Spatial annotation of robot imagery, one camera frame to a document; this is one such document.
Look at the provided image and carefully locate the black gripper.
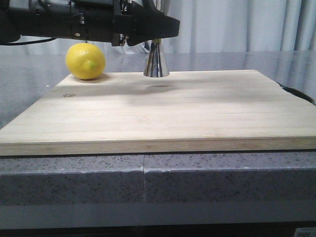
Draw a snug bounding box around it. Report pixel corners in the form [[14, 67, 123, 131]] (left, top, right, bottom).
[[70, 0, 180, 46]]

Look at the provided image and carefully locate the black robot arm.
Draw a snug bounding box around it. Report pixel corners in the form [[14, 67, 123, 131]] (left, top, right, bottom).
[[0, 0, 180, 46]]

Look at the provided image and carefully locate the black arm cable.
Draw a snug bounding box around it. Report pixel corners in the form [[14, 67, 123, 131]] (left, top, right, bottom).
[[4, 37, 59, 46]]

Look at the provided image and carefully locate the steel jigger measuring cup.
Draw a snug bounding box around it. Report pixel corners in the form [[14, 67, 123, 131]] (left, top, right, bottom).
[[143, 39, 169, 78]]

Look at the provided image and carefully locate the yellow lemon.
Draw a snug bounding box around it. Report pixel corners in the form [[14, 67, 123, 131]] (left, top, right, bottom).
[[65, 43, 106, 80]]

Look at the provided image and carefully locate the wooden cutting board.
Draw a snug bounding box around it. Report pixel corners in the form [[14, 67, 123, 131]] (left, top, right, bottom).
[[0, 70, 316, 156]]

